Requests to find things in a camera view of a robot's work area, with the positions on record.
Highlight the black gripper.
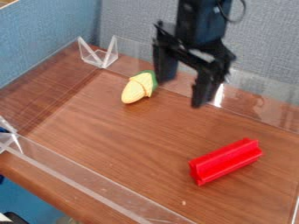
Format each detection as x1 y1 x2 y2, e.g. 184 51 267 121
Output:
152 20 236 108

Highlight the red plastic block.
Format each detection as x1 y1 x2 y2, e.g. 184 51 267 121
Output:
188 138 263 186

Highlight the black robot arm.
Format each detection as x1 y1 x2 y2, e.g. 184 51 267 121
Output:
152 0 236 108

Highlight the black object bottom left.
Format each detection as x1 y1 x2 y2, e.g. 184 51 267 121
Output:
4 212 30 224

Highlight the yellow green toy corn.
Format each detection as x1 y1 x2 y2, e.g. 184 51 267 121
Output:
122 70 158 104

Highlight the clear acrylic corner bracket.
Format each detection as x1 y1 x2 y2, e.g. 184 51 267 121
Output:
78 36 118 68

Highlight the black cable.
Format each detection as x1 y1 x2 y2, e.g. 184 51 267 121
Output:
216 0 248 25

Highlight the clear acrylic front wall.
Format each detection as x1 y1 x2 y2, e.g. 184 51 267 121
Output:
3 135 195 224

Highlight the clear acrylic left bracket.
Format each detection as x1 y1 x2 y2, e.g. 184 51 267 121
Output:
0 116 24 154

